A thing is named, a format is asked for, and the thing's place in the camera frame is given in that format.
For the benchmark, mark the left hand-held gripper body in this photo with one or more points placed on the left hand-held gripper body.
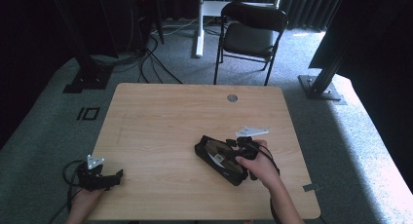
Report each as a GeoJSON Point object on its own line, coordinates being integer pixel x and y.
{"type": "Point", "coordinates": [92, 182]}

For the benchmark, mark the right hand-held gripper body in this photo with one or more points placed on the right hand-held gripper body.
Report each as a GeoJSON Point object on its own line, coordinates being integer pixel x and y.
{"type": "Point", "coordinates": [248, 149]}

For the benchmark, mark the black pencil case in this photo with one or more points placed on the black pencil case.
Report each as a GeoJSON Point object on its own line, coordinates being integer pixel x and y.
{"type": "Point", "coordinates": [207, 156]}

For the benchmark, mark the person's left hand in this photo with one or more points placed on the person's left hand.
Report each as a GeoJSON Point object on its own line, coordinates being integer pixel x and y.
{"type": "Point", "coordinates": [86, 199]}

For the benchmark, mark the person's right hand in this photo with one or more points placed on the person's right hand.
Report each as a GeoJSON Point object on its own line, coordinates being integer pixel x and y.
{"type": "Point", "coordinates": [263, 167]}

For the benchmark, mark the grey round table grommet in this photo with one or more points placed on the grey round table grommet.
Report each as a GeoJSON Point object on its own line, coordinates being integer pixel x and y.
{"type": "Point", "coordinates": [232, 98]}

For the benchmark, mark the grey tape strip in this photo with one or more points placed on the grey tape strip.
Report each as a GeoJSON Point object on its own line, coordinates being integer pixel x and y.
{"type": "Point", "coordinates": [311, 187]}

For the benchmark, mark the black stand with base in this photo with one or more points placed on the black stand with base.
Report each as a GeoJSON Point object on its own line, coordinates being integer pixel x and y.
{"type": "Point", "coordinates": [87, 78]}

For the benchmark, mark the black folding chair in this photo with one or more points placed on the black folding chair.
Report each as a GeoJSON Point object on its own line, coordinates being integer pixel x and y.
{"type": "Point", "coordinates": [248, 39]}

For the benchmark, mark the dark pleated curtain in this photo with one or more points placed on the dark pleated curtain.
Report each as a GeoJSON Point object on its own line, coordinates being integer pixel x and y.
{"type": "Point", "coordinates": [305, 6]}

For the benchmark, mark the black cloth panel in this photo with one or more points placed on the black cloth panel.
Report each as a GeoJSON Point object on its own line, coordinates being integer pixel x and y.
{"type": "Point", "coordinates": [373, 39]}

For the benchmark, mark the metal stand with base plate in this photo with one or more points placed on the metal stand with base plate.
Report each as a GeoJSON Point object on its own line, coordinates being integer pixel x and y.
{"type": "Point", "coordinates": [319, 87]}

